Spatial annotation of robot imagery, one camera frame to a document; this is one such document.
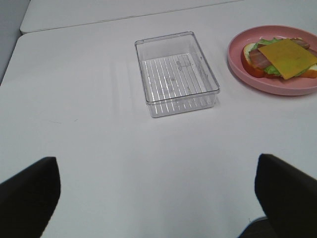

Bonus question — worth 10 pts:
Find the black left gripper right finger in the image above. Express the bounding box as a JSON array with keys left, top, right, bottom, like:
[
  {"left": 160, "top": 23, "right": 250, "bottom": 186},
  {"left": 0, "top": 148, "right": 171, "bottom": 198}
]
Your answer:
[{"left": 255, "top": 154, "right": 317, "bottom": 238}]

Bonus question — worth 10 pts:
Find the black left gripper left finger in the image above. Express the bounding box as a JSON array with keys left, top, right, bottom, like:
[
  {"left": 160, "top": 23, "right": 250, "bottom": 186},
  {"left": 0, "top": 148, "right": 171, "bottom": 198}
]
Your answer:
[{"left": 0, "top": 157, "right": 61, "bottom": 238}]

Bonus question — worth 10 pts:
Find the white bread slice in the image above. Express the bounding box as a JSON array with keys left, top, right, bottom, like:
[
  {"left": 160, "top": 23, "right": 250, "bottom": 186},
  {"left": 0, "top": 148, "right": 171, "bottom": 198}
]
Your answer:
[{"left": 240, "top": 37, "right": 317, "bottom": 79}]

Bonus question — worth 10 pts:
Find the green lettuce leaf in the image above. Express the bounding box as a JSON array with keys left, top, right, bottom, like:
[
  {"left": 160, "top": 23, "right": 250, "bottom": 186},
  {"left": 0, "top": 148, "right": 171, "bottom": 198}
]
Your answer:
[{"left": 252, "top": 37, "right": 315, "bottom": 78}]

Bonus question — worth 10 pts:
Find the yellow cheese slice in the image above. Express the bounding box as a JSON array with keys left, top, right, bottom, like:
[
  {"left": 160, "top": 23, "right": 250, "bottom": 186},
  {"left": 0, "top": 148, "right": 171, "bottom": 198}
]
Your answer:
[{"left": 259, "top": 39, "right": 317, "bottom": 80}]

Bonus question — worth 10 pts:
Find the bacon strip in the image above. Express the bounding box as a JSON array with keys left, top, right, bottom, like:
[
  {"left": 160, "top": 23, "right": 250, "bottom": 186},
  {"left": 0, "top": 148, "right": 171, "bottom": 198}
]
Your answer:
[{"left": 247, "top": 37, "right": 311, "bottom": 70}]

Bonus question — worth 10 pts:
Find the pink round plate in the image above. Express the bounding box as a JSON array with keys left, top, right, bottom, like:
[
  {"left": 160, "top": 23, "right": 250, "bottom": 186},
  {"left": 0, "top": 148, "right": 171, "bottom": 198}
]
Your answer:
[{"left": 227, "top": 25, "right": 317, "bottom": 96}]

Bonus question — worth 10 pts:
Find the clear left plastic tray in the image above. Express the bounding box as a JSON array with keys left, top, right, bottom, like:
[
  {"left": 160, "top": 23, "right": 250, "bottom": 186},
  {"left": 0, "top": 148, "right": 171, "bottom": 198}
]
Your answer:
[{"left": 135, "top": 31, "right": 220, "bottom": 118}]

